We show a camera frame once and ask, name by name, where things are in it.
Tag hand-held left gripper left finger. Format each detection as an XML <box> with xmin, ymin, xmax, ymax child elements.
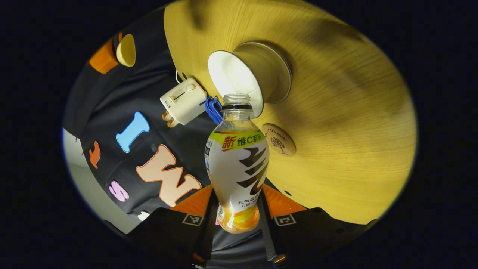
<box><xmin>127</xmin><ymin>184</ymin><xmax>219</xmax><ymax>268</ymax></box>

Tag black backdrop cloth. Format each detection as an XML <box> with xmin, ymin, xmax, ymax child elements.
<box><xmin>63</xmin><ymin>7</ymin><xmax>277</xmax><ymax>269</ymax></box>

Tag clear water bottle white label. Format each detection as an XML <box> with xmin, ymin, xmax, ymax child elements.
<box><xmin>204</xmin><ymin>93</ymin><xmax>270</xmax><ymax>234</ymax></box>

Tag blue folded towel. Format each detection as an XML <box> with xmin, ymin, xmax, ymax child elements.
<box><xmin>205</xmin><ymin>96</ymin><xmax>224</xmax><ymax>125</ymax></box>

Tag white teacup lid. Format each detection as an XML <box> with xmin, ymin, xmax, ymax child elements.
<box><xmin>116</xmin><ymin>34</ymin><xmax>136</xmax><ymax>67</ymax></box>

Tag white teacup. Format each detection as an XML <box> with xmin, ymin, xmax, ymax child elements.
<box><xmin>208</xmin><ymin>42</ymin><xmax>279</xmax><ymax>118</ymax></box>

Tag cream toaster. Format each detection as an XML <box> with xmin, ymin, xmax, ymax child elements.
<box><xmin>160</xmin><ymin>78</ymin><xmax>208</xmax><ymax>126</ymax></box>

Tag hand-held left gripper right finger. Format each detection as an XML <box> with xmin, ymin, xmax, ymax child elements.
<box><xmin>258</xmin><ymin>184</ymin><xmax>374</xmax><ymax>268</ymax></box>

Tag round wooden coaster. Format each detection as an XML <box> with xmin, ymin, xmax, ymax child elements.
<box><xmin>261</xmin><ymin>123</ymin><xmax>297</xmax><ymax>157</ymax></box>

